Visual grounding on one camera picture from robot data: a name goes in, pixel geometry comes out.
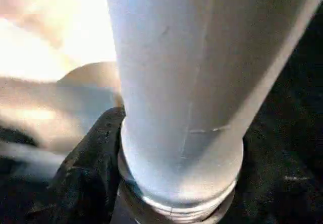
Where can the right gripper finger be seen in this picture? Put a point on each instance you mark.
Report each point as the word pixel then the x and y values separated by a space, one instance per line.
pixel 86 173

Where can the white plastic table top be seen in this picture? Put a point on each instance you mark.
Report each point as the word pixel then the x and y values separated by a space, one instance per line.
pixel 55 72

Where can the white plastic table leg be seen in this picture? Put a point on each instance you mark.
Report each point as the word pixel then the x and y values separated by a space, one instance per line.
pixel 197 82

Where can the black plastic mat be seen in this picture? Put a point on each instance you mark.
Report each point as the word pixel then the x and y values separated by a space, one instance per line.
pixel 287 158

